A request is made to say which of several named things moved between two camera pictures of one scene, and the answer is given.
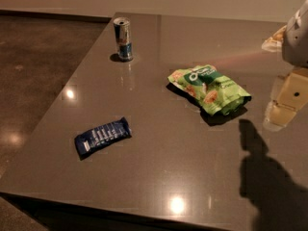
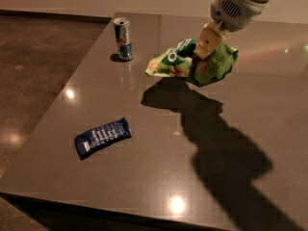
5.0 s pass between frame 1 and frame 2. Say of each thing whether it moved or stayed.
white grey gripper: moved
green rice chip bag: moved
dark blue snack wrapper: stayed
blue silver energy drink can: stayed
